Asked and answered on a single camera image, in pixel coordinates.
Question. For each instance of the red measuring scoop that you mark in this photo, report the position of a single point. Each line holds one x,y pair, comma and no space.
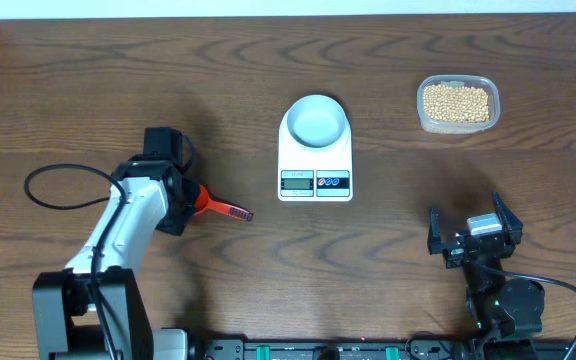
205,201

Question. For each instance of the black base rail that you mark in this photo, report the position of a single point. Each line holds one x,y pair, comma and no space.
420,347

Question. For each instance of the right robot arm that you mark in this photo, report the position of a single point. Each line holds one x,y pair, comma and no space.
504,307

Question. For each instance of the pile of soybeans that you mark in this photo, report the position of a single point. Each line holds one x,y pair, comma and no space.
444,103

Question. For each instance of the light blue bowl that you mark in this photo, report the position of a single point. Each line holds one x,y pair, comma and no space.
317,121

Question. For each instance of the white digital kitchen scale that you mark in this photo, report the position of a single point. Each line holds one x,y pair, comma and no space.
314,174

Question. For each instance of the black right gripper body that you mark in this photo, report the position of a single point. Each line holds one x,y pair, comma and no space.
454,254

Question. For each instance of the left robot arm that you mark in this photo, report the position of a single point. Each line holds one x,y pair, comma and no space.
93,309

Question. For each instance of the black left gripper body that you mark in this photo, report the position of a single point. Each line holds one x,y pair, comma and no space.
180,211

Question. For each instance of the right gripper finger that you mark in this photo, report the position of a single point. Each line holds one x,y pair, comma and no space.
509,221
434,234

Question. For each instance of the clear plastic container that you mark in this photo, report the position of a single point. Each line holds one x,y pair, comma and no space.
456,80

